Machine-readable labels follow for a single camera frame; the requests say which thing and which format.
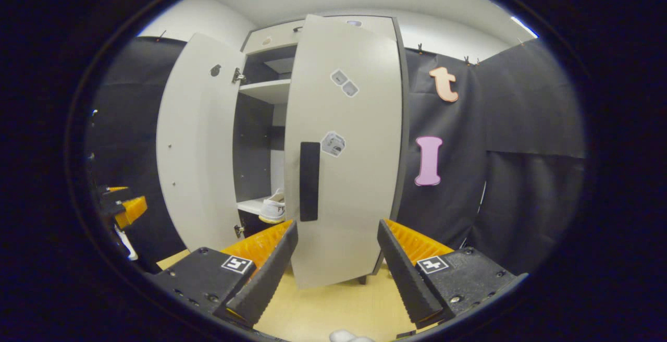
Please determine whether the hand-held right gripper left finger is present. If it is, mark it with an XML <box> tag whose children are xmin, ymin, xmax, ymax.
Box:
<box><xmin>151</xmin><ymin>221</ymin><xmax>299</xmax><ymax>328</ymax></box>

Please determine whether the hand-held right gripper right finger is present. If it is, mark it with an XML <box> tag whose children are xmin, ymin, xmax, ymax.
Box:
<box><xmin>377</xmin><ymin>219</ymin><xmax>516</xmax><ymax>329</ymax></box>

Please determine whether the white canvas shoe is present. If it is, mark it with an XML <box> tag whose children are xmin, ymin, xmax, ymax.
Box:
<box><xmin>259</xmin><ymin>188</ymin><xmax>287</xmax><ymax>224</ymax></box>

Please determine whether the grey cabinet door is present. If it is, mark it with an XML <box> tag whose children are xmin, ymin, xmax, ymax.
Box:
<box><xmin>284</xmin><ymin>15</ymin><xmax>404</xmax><ymax>289</ymax></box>
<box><xmin>156</xmin><ymin>33</ymin><xmax>245</xmax><ymax>252</ymax></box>

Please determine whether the grey shoe cabinet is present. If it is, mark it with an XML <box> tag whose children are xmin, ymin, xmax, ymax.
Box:
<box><xmin>232</xmin><ymin>15</ymin><xmax>410</xmax><ymax>285</ymax></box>

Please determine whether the grey cabinet shelf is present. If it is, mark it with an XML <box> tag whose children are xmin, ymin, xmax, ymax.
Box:
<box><xmin>239</xmin><ymin>79</ymin><xmax>291</xmax><ymax>105</ymax></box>
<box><xmin>237</xmin><ymin>198</ymin><xmax>271</xmax><ymax>215</ymax></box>

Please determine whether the beige cabinet drawer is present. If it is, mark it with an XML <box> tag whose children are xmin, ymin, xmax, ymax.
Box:
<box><xmin>242</xmin><ymin>15</ymin><xmax>395</xmax><ymax>55</ymax></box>

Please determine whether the black backdrop cloth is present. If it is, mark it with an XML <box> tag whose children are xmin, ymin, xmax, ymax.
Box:
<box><xmin>86</xmin><ymin>37</ymin><xmax>587</xmax><ymax>275</ymax></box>

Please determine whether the ceiling light panel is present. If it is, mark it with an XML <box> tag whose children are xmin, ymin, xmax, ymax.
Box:
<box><xmin>511</xmin><ymin>16</ymin><xmax>539</xmax><ymax>39</ymax></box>

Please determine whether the black door handle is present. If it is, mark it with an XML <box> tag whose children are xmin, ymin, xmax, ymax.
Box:
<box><xmin>300</xmin><ymin>142</ymin><xmax>321</xmax><ymax>222</ymax></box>

